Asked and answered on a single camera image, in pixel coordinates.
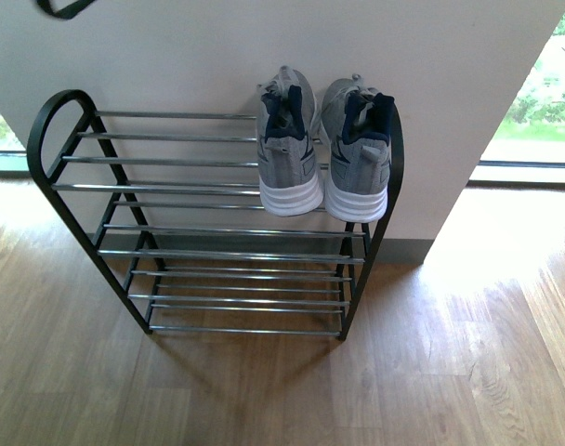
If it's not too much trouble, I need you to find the grey sneaker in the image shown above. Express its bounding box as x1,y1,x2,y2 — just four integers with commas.
256,66,324,216
320,73,395,223

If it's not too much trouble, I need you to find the black metal shoe rack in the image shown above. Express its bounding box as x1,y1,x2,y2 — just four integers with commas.
27,89,390,339

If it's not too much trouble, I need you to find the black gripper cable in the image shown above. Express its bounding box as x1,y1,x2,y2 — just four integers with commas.
34,0,100,20

